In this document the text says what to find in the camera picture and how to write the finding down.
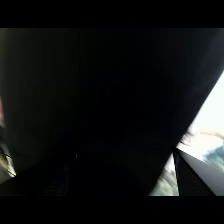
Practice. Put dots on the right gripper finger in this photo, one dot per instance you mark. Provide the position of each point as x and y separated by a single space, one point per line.
193 176

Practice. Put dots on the dark green garment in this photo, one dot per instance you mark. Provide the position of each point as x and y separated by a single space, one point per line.
100 100

